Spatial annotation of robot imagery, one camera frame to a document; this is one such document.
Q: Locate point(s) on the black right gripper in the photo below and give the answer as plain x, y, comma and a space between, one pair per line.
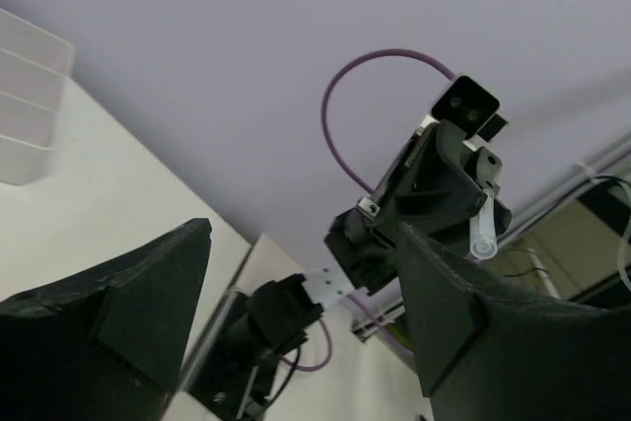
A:
439, 187

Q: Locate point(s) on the white left storage container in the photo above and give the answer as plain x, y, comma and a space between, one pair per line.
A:
35, 67

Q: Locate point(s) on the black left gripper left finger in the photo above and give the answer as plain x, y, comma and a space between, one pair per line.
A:
106, 343

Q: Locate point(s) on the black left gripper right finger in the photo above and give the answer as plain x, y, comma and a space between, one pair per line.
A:
488, 348

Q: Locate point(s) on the clear plastic pen cap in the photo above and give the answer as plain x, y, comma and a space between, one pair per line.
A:
482, 230

